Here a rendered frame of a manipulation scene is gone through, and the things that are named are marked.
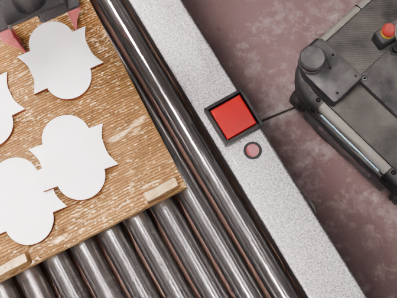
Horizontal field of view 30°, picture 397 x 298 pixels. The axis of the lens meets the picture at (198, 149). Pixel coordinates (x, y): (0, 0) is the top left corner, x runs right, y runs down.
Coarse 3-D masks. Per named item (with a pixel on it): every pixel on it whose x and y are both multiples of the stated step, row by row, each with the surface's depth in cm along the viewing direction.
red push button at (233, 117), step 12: (240, 96) 128; (216, 108) 128; (228, 108) 128; (240, 108) 128; (216, 120) 127; (228, 120) 127; (240, 120) 127; (252, 120) 127; (228, 132) 126; (240, 132) 127
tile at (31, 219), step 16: (16, 160) 124; (0, 176) 123; (16, 176) 123; (32, 176) 123; (0, 192) 122; (16, 192) 122; (32, 192) 122; (48, 192) 122; (0, 208) 122; (16, 208) 122; (32, 208) 122; (48, 208) 122; (64, 208) 122; (0, 224) 121; (16, 224) 121; (32, 224) 121; (48, 224) 121; (16, 240) 120; (32, 240) 120
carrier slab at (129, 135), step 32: (96, 32) 131; (0, 64) 130; (32, 96) 128; (96, 96) 128; (128, 96) 128; (32, 128) 126; (128, 128) 126; (0, 160) 125; (32, 160) 125; (128, 160) 125; (160, 160) 125; (128, 192) 123; (64, 224) 122; (96, 224) 122; (0, 256) 121; (32, 256) 121
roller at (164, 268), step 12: (132, 216) 124; (144, 216) 124; (132, 228) 124; (144, 228) 123; (156, 228) 125; (144, 240) 123; (156, 240) 123; (144, 252) 123; (156, 252) 122; (168, 252) 123; (156, 264) 122; (168, 264) 122; (156, 276) 122; (168, 276) 121; (180, 276) 122; (168, 288) 121; (180, 288) 121
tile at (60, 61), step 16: (32, 32) 130; (48, 32) 130; (64, 32) 130; (80, 32) 130; (32, 48) 129; (48, 48) 129; (64, 48) 129; (80, 48) 129; (32, 64) 128; (48, 64) 128; (64, 64) 128; (80, 64) 128; (96, 64) 128; (48, 80) 128; (64, 80) 128; (80, 80) 128; (64, 96) 127; (80, 96) 128
